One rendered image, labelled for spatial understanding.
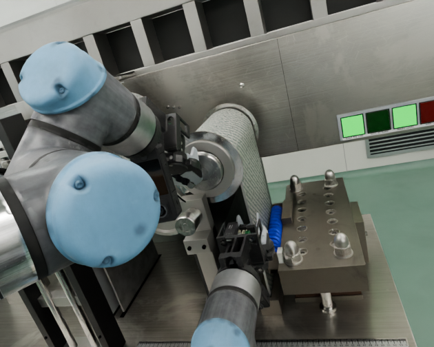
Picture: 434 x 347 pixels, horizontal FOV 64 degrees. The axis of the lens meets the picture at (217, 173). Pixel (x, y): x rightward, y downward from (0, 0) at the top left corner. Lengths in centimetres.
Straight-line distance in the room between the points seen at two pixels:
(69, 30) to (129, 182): 91
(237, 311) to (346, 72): 65
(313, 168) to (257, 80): 262
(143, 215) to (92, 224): 3
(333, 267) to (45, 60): 57
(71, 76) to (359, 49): 72
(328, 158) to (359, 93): 256
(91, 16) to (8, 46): 30
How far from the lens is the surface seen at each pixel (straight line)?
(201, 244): 67
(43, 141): 37
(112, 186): 23
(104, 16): 106
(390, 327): 78
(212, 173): 64
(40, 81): 37
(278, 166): 351
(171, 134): 53
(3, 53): 127
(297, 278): 72
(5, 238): 24
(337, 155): 348
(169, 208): 51
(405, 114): 97
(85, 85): 36
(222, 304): 49
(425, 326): 206
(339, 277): 72
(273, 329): 79
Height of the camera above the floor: 146
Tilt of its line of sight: 19 degrees down
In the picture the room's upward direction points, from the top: 16 degrees counter-clockwise
